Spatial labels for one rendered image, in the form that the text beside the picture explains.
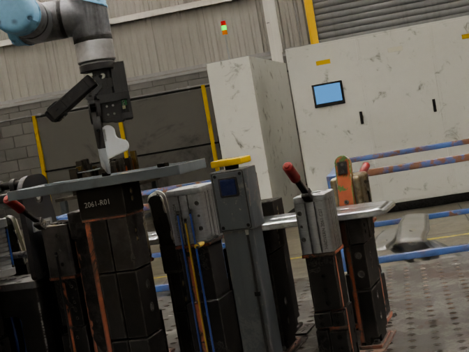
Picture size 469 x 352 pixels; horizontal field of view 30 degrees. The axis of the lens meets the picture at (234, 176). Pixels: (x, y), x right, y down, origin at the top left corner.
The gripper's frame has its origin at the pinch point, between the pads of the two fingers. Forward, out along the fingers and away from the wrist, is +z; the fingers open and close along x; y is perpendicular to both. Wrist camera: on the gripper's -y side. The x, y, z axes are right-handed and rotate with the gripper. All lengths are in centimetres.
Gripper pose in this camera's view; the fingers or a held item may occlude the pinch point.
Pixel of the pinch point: (104, 167)
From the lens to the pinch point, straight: 172.9
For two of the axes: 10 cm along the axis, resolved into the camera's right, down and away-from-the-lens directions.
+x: -1.0, -0.3, 9.9
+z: 1.7, 9.8, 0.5
